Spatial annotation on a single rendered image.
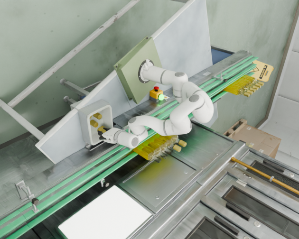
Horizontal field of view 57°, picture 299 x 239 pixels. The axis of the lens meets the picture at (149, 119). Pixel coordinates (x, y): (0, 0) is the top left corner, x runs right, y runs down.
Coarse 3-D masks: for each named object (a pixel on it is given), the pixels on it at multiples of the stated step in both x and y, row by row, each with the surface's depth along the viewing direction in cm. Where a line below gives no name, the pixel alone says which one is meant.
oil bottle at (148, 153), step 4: (140, 144) 179; (136, 148) 178; (140, 148) 176; (144, 148) 176; (148, 148) 176; (136, 152) 179; (140, 152) 176; (144, 152) 173; (148, 152) 173; (152, 152) 173; (144, 156) 175; (148, 156) 172; (152, 156) 171; (148, 160) 174
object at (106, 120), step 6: (102, 108) 158; (108, 108) 163; (90, 114) 153; (102, 114) 170; (108, 114) 166; (90, 120) 164; (96, 120) 168; (102, 120) 172; (108, 120) 169; (90, 126) 166; (108, 126) 172; (90, 132) 158; (96, 132) 172; (90, 138) 160; (96, 138) 168
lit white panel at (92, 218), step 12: (108, 192) 166; (120, 192) 166; (96, 204) 158; (108, 204) 158; (120, 204) 158; (132, 204) 158; (84, 216) 152; (96, 216) 152; (108, 216) 152; (120, 216) 152; (132, 216) 152; (144, 216) 152; (60, 228) 145; (72, 228) 145; (84, 228) 145; (96, 228) 146; (108, 228) 146; (120, 228) 146; (132, 228) 146
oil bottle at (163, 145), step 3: (150, 138) 184; (153, 138) 184; (156, 138) 184; (153, 141) 182; (156, 141) 182; (159, 141) 182; (162, 141) 182; (156, 144) 180; (159, 144) 180; (162, 144) 180; (165, 144) 180; (162, 147) 178; (165, 147) 179; (162, 150) 179
